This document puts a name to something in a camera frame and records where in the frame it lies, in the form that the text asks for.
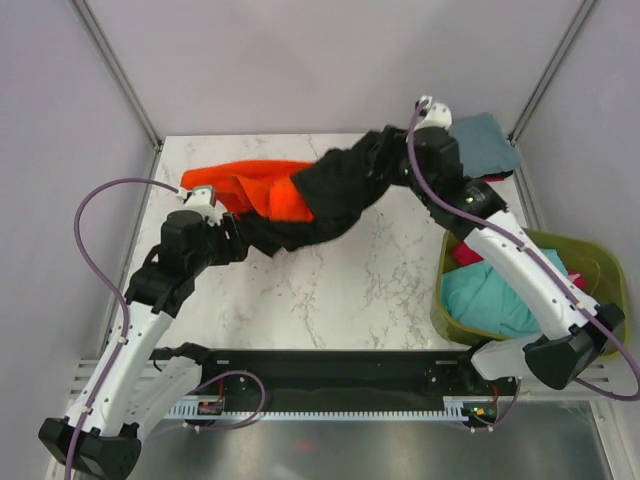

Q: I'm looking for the orange t shirt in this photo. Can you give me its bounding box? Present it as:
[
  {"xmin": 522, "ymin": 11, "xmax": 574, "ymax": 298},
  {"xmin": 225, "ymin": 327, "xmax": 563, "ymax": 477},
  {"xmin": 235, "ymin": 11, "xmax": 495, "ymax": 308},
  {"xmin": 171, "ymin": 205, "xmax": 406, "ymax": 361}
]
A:
[{"xmin": 180, "ymin": 159, "xmax": 314, "ymax": 223}]

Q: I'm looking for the black t shirt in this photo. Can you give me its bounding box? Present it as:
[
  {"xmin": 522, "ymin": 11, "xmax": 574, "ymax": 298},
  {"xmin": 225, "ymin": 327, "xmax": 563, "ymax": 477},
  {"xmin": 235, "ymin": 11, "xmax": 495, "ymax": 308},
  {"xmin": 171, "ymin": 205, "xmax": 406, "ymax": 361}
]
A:
[{"xmin": 238, "ymin": 125, "xmax": 407, "ymax": 257}]

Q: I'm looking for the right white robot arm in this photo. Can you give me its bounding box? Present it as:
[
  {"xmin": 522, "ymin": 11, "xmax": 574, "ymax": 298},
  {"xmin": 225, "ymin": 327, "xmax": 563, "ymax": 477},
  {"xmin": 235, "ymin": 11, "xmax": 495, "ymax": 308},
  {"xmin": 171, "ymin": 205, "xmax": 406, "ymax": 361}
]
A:
[{"xmin": 398, "ymin": 126, "xmax": 624, "ymax": 398}]

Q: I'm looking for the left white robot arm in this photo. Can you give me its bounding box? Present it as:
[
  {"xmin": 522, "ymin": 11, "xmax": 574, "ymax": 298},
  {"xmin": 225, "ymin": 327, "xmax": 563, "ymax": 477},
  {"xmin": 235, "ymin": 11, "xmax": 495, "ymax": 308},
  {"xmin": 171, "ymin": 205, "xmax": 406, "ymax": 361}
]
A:
[{"xmin": 38, "ymin": 210, "xmax": 249, "ymax": 479}]

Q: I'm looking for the grey-blue folded t shirt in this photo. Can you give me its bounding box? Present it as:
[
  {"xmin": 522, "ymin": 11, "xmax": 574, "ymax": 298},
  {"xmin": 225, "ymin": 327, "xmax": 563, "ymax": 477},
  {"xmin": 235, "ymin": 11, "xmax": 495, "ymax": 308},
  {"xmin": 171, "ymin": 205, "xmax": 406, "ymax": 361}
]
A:
[{"xmin": 449, "ymin": 113, "xmax": 521, "ymax": 178}]

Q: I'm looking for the teal t shirt in bin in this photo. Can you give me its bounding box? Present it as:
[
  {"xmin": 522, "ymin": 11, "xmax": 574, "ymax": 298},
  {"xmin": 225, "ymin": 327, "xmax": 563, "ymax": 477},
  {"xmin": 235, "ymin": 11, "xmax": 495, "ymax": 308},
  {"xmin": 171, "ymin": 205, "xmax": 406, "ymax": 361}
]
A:
[{"xmin": 441, "ymin": 243, "xmax": 541, "ymax": 338}]

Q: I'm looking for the pink garment in bin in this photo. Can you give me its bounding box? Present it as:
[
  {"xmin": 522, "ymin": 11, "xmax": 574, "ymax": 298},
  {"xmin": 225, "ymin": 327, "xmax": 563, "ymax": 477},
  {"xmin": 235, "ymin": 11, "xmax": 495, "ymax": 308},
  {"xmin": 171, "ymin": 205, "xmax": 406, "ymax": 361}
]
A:
[{"xmin": 568, "ymin": 271, "xmax": 586, "ymax": 290}]

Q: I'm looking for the green plastic bin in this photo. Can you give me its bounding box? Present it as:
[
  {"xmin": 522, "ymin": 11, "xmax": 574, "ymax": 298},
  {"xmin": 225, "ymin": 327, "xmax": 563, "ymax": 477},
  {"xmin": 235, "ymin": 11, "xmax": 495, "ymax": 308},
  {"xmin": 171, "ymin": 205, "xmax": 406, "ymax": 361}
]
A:
[{"xmin": 430, "ymin": 229, "xmax": 628, "ymax": 346}]

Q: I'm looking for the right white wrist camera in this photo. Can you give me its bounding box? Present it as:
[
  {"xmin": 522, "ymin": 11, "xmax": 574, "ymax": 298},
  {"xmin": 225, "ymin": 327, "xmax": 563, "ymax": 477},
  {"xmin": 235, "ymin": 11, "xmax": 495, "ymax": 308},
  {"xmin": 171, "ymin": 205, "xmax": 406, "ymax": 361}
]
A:
[{"xmin": 415, "ymin": 95, "xmax": 453, "ymax": 130}]

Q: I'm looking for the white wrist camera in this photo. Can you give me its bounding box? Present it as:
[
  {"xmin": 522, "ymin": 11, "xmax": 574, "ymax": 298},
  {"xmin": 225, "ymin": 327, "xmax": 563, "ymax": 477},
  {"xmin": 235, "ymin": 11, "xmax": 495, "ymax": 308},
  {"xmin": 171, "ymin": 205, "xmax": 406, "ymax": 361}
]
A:
[
  {"xmin": 176, "ymin": 185, "xmax": 221, "ymax": 225},
  {"xmin": 415, "ymin": 95, "xmax": 453, "ymax": 130}
]

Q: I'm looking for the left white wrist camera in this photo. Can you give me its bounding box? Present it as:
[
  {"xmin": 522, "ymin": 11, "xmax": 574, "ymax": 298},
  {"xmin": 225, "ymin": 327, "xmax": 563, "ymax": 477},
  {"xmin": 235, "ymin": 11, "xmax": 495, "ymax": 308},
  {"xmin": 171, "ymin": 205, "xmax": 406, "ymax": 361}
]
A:
[{"xmin": 176, "ymin": 185, "xmax": 221, "ymax": 225}]

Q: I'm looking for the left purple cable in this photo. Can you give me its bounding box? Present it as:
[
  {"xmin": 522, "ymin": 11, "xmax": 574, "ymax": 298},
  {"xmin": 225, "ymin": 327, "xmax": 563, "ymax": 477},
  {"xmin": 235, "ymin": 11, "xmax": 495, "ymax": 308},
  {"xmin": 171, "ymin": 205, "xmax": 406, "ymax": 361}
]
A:
[{"xmin": 63, "ymin": 177, "xmax": 181, "ymax": 474}]

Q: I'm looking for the purple cable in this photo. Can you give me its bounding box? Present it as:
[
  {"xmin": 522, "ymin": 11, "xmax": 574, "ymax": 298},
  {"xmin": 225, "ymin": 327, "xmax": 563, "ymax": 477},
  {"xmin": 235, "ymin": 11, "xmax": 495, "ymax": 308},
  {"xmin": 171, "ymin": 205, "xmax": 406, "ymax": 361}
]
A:
[
  {"xmin": 407, "ymin": 99, "xmax": 640, "ymax": 401},
  {"xmin": 63, "ymin": 177, "xmax": 181, "ymax": 474}
]

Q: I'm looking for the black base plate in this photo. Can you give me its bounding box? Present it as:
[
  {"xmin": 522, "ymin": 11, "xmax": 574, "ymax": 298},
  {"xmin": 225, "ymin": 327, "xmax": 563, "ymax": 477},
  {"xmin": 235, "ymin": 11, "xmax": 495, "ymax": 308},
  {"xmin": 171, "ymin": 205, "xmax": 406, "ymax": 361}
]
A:
[{"xmin": 151, "ymin": 343, "xmax": 516, "ymax": 412}]

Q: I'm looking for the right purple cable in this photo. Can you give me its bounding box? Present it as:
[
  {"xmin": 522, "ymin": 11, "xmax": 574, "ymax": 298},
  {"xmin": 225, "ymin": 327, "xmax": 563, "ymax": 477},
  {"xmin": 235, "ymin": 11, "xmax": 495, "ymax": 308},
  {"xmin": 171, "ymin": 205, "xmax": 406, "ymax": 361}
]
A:
[{"xmin": 407, "ymin": 99, "xmax": 640, "ymax": 401}]

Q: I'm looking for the right aluminium frame post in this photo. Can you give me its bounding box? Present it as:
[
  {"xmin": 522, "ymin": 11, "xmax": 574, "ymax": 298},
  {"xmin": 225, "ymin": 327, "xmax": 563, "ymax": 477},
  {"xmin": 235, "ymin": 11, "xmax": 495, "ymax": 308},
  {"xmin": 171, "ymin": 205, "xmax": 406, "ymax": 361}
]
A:
[{"xmin": 507, "ymin": 0, "xmax": 600, "ymax": 145}]

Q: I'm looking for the aluminium frame post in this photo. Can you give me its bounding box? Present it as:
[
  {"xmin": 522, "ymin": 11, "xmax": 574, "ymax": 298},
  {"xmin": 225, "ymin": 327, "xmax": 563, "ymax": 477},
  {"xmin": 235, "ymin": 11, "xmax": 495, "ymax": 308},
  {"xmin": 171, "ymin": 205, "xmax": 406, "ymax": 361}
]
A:
[
  {"xmin": 507, "ymin": 0, "xmax": 600, "ymax": 145},
  {"xmin": 69, "ymin": 0, "xmax": 163, "ymax": 152}
]

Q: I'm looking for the white slotted cable duct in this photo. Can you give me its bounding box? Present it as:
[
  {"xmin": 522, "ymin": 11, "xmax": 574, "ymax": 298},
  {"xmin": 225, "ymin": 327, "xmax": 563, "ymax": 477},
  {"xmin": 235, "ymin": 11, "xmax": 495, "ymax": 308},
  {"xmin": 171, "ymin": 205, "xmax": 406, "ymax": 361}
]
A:
[{"xmin": 163, "ymin": 397, "xmax": 469, "ymax": 422}]

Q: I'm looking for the left aluminium frame post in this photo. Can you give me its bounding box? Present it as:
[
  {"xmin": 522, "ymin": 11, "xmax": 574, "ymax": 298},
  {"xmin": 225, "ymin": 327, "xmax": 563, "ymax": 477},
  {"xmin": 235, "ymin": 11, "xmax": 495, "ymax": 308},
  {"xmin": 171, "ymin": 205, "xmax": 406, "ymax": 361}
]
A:
[{"xmin": 69, "ymin": 0, "xmax": 163, "ymax": 152}]

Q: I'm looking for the aluminium rail bar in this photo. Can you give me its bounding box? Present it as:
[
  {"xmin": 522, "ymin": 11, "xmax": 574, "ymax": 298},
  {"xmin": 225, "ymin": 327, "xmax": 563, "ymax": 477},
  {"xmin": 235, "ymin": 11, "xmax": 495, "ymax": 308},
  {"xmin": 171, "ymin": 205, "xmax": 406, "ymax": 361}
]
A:
[{"xmin": 67, "ymin": 357, "xmax": 616, "ymax": 401}]

